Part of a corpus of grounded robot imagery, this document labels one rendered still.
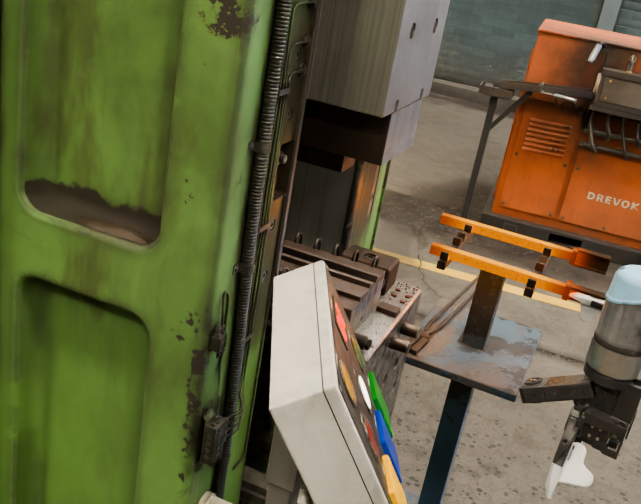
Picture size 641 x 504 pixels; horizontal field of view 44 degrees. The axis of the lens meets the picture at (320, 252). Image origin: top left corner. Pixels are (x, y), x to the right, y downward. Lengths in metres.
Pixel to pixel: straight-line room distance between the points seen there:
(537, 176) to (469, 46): 4.18
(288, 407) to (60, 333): 0.76
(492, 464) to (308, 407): 2.11
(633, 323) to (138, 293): 0.76
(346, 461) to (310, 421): 0.07
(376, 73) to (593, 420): 0.64
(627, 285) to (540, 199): 4.02
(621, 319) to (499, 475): 1.81
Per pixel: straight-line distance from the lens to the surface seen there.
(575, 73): 5.02
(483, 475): 2.90
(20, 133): 1.41
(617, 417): 1.24
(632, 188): 5.14
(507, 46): 9.08
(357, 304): 1.56
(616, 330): 1.17
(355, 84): 1.37
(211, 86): 1.18
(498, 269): 1.92
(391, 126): 1.42
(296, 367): 0.94
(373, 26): 1.35
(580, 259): 2.14
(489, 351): 2.12
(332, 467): 0.94
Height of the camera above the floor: 1.66
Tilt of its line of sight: 23 degrees down
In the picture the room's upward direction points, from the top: 10 degrees clockwise
